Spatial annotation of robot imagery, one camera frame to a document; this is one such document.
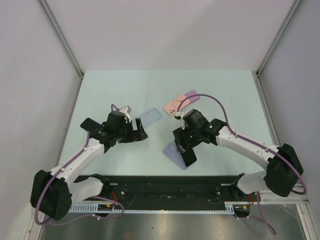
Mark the purple phone case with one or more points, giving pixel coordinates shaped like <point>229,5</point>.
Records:
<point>195,97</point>

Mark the slotted cable duct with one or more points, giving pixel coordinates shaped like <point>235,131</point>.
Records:
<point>104,209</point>

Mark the lavender phone case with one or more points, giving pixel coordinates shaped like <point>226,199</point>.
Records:
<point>170,151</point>

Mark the aluminium frame post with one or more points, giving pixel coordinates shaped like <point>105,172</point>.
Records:
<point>279,36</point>
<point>48,13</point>

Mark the black smartphone teal frame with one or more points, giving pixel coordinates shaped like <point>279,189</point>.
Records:
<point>188,157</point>

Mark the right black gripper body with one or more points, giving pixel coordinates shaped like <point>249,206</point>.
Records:
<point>190,136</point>

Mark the light blue phone case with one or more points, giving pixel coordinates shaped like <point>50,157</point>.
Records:
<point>149,117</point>

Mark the pink phone case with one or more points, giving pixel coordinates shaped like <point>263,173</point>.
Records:
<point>172,107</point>

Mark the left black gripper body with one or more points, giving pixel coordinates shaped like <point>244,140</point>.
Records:
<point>126,134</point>

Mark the right aluminium frame post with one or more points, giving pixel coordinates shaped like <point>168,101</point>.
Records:
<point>279,36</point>

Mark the left aluminium frame post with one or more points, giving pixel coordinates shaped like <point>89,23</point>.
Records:
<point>48,13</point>

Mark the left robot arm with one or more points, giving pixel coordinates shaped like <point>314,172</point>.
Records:
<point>55,191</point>

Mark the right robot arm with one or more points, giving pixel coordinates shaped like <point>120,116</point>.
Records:
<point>280,164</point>

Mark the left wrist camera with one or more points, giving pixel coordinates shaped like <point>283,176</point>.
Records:
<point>126,110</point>

